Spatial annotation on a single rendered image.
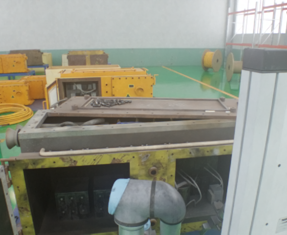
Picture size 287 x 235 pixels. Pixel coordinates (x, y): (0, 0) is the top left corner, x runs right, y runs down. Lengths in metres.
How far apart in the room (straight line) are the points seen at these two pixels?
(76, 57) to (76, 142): 8.48
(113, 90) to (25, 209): 2.77
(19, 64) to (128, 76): 6.72
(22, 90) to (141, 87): 4.27
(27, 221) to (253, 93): 1.35
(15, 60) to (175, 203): 9.68
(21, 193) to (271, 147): 1.23
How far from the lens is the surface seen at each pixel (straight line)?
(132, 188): 0.80
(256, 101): 0.53
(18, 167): 1.40
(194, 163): 1.79
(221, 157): 2.05
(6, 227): 1.46
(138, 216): 0.83
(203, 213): 1.69
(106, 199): 1.70
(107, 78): 3.95
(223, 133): 1.52
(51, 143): 1.39
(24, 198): 1.49
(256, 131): 0.55
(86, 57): 9.77
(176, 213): 0.84
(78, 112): 1.58
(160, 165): 1.38
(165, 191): 0.80
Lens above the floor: 1.80
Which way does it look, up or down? 18 degrees down
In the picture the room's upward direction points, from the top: straight up
